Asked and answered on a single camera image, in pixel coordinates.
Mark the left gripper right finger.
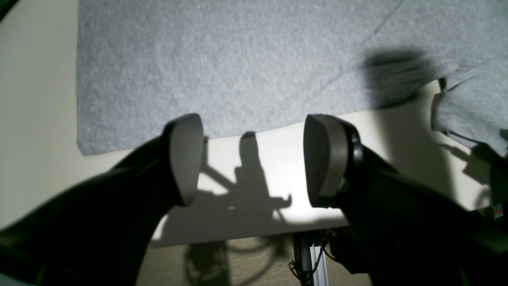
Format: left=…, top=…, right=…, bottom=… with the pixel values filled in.
left=304, top=114, right=507, bottom=286

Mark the grey T-shirt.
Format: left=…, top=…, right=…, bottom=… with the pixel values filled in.
left=76, top=0, right=507, bottom=156

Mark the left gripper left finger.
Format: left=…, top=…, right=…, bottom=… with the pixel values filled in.
left=0, top=113, right=204, bottom=286

